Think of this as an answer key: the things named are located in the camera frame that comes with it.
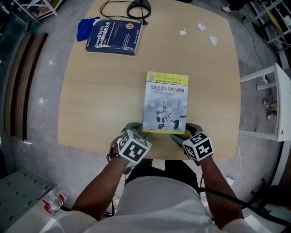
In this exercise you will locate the thick blue book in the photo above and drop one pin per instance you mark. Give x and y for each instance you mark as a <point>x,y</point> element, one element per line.
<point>113,37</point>

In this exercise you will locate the person's right forearm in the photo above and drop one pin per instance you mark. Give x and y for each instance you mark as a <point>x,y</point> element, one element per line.
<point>218,191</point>

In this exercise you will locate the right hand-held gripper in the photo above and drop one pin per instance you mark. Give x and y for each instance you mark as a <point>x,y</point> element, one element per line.
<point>199,146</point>

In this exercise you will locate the grey perforated metal cabinet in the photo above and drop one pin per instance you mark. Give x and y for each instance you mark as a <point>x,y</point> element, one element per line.
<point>20,195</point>

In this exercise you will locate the white stocked shelving rack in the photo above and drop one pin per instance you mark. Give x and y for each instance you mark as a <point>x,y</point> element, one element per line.
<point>45,9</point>

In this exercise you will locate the wooden table white legs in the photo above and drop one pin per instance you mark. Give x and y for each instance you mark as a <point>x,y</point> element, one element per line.
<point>102,91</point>

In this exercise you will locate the brown wooden steps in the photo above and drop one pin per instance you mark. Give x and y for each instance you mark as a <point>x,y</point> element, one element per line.
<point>22,86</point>

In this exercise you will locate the crumpled white paper scrap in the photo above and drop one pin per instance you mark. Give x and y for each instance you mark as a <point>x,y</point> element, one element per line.
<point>201,26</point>

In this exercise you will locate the person's left forearm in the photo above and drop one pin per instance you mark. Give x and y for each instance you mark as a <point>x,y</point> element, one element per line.
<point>100,188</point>

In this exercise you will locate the blue cloth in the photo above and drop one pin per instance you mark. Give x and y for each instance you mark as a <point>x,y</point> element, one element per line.
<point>85,28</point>

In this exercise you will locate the green dustpan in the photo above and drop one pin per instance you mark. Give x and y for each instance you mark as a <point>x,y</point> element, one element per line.
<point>34,27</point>

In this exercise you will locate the person's white shirt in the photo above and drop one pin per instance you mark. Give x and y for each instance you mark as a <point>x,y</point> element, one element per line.
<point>159,209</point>

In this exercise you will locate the black office chair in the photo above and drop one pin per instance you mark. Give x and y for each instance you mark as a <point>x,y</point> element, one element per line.
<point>268,198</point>

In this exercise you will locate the white rectangular table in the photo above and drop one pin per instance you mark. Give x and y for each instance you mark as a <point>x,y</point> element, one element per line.
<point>284,102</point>

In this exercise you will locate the small white paper scrap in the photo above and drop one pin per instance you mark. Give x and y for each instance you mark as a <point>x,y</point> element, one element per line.
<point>183,31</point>

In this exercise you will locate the yellow grey robot book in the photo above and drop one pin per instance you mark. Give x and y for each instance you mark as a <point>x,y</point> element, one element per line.
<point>166,100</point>

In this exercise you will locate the clear water bottle red label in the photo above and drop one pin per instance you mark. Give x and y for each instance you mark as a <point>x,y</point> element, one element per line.
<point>55,201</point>

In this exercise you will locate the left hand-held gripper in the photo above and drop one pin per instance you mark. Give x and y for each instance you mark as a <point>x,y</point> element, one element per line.
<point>134,148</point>

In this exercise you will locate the white paper tag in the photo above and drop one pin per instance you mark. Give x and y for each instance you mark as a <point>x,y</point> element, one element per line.
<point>213,40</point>

